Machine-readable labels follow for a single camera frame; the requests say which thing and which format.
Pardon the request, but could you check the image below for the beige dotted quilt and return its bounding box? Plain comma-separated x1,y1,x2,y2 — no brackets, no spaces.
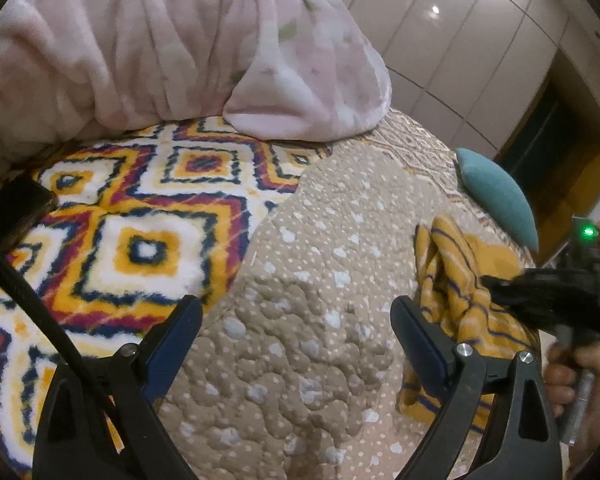
159,110,531,479

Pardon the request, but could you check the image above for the black phone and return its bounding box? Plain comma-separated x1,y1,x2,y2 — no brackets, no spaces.
0,174,58,252

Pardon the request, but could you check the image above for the pink floral comforter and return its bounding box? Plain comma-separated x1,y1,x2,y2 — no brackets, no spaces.
0,0,391,178

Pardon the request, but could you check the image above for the black cable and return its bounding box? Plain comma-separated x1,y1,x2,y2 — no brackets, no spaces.
0,238,131,480

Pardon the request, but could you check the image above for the colourful diamond pattern blanket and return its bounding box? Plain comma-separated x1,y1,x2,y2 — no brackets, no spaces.
0,117,332,479

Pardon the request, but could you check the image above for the yellow striped knit sweater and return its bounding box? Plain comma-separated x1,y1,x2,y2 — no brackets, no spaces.
396,213,541,434

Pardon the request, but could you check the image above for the teal pillow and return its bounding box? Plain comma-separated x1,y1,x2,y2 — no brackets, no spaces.
455,148,539,252

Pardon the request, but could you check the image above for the right hand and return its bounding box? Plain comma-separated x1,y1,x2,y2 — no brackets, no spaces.
543,341,600,470

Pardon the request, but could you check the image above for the wooden door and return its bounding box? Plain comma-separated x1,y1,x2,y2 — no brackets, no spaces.
499,84,600,261

